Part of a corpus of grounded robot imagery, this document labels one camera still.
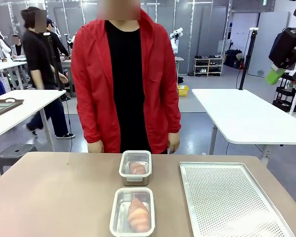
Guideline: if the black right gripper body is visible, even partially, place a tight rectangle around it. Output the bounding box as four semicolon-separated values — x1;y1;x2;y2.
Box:
268;26;296;70

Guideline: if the golden croissant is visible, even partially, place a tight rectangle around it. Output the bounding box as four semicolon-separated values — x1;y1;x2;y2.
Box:
127;197;149;233
128;161;148;175

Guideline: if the person's right forearm red sleeve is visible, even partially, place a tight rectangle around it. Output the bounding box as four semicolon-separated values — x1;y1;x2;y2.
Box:
76;101;105;144

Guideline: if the person's left forearm red sleeve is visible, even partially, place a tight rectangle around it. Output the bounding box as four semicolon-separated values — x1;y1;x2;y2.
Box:
159;96;182;135

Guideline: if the rectangular steel container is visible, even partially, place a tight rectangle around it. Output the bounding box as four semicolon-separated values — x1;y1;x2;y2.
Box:
110;188;155;237
118;150;152;187

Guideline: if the person's left hand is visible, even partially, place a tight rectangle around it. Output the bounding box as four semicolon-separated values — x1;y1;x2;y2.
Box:
167;132;181;152

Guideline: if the person's right hand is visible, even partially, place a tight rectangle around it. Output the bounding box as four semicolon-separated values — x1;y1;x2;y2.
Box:
87;141;105;153

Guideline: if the black shelf cart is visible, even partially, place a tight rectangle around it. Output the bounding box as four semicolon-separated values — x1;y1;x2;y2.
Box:
272;73;296;113

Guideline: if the dark backpack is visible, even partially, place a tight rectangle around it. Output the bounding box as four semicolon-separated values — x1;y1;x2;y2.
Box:
224;48;245;70

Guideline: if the white table with white legs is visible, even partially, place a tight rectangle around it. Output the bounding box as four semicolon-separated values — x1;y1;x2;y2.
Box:
191;88;296;160
0;88;68;153

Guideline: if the white shoe rack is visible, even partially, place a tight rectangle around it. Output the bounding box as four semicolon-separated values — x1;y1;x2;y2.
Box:
193;54;225;78

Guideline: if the yellow plastic basket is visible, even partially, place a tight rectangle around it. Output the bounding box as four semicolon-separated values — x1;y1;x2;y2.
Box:
177;84;189;97

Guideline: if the small white background robot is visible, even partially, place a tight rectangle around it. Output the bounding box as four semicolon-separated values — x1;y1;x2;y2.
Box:
169;27;185;54

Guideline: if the silver metal baking tray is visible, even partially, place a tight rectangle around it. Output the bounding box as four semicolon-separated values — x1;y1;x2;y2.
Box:
179;161;296;237

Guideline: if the person in red jacket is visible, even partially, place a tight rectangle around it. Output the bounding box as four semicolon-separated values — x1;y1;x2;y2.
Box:
71;0;182;155

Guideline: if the person with dark cap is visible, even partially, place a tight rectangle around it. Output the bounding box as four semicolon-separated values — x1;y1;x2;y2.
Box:
46;17;71;58

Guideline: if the standing person in black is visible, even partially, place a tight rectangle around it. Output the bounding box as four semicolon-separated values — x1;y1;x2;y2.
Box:
20;6;76;140

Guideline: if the seated person in background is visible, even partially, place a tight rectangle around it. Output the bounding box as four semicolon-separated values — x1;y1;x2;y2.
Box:
10;34;26;59

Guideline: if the brown serving tray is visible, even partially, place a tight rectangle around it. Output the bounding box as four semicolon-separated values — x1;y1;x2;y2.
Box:
0;97;25;119

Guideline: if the white background desk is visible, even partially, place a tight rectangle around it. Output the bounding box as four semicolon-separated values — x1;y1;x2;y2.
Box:
0;60;28;91

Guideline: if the grey metal stool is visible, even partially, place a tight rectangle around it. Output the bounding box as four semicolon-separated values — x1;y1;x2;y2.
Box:
0;143;38;176

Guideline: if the black camera stand pole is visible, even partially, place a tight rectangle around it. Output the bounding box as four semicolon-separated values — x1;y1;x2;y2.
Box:
238;27;259;91

